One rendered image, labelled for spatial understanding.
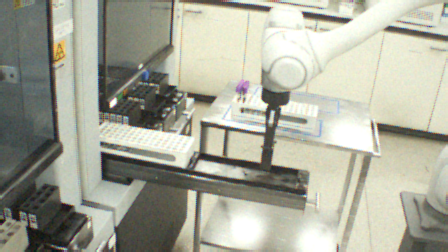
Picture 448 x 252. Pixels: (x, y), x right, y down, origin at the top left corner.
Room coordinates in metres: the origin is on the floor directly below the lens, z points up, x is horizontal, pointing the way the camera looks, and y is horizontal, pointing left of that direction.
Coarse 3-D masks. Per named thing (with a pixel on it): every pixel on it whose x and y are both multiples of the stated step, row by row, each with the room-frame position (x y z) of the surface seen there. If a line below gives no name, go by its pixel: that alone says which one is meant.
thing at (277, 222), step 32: (224, 96) 1.69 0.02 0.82; (320, 96) 1.80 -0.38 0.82; (224, 128) 1.44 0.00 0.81; (256, 128) 1.43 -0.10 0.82; (320, 128) 1.48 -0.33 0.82; (352, 128) 1.51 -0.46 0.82; (352, 160) 1.75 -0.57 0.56; (224, 224) 1.59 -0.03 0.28; (256, 224) 1.61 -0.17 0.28; (288, 224) 1.63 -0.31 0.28; (320, 224) 1.64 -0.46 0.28; (352, 224) 1.34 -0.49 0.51
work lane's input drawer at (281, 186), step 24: (120, 168) 1.15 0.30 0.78; (144, 168) 1.14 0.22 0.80; (168, 168) 1.13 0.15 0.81; (192, 168) 1.15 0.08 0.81; (216, 168) 1.17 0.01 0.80; (240, 168) 1.18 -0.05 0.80; (288, 168) 1.19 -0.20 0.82; (216, 192) 1.10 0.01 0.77; (240, 192) 1.09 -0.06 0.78; (264, 192) 1.08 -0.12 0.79; (288, 192) 1.07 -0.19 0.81
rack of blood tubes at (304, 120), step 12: (252, 96) 1.57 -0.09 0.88; (240, 108) 1.53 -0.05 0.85; (252, 108) 1.48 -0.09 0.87; (264, 108) 1.47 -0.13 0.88; (288, 108) 1.48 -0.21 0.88; (300, 108) 1.50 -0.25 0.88; (312, 108) 1.51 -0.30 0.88; (252, 120) 1.48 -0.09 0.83; (264, 120) 1.47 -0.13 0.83; (288, 120) 1.51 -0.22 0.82; (300, 120) 1.52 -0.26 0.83; (312, 120) 1.44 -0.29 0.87; (312, 132) 1.44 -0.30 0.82
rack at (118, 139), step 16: (112, 128) 1.24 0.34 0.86; (128, 128) 1.26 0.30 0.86; (112, 144) 1.21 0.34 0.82; (128, 144) 1.16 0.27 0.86; (144, 144) 1.16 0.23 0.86; (160, 144) 1.17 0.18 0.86; (176, 144) 1.18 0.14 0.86; (192, 144) 1.20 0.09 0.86; (160, 160) 1.15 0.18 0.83; (176, 160) 1.14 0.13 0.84
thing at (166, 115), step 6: (162, 108) 1.51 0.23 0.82; (168, 108) 1.53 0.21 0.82; (174, 108) 1.57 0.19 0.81; (156, 114) 1.50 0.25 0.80; (162, 114) 1.48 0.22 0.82; (168, 114) 1.51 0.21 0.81; (174, 114) 1.56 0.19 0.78; (156, 120) 1.45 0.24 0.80; (162, 120) 1.45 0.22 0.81; (168, 120) 1.49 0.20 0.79; (174, 120) 1.57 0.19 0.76; (168, 126) 1.49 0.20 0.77; (180, 126) 1.53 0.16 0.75; (168, 132) 1.49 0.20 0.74; (180, 132) 1.49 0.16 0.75
